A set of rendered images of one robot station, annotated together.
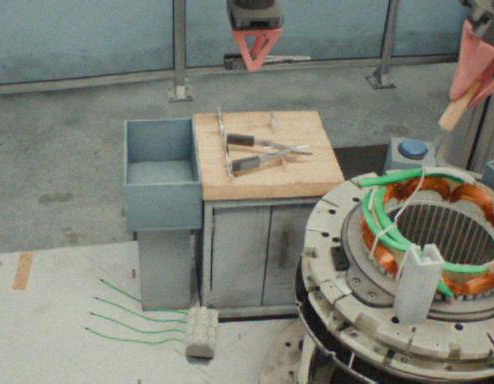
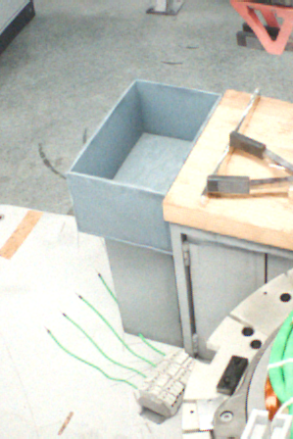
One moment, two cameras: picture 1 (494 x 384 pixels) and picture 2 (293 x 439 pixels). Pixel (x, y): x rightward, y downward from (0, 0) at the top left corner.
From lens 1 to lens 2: 0.41 m
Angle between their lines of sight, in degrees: 25
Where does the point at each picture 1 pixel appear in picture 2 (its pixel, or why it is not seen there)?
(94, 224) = not seen: hidden behind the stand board
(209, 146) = (214, 141)
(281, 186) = (270, 230)
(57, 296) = (38, 279)
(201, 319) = (171, 368)
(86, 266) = (92, 250)
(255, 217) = (245, 262)
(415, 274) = not seen: outside the picture
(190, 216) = (156, 235)
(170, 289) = (155, 317)
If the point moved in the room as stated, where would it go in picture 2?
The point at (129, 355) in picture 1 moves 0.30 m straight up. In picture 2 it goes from (77, 380) to (23, 206)
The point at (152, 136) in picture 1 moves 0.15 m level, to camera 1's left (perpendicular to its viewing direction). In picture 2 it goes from (170, 106) to (59, 83)
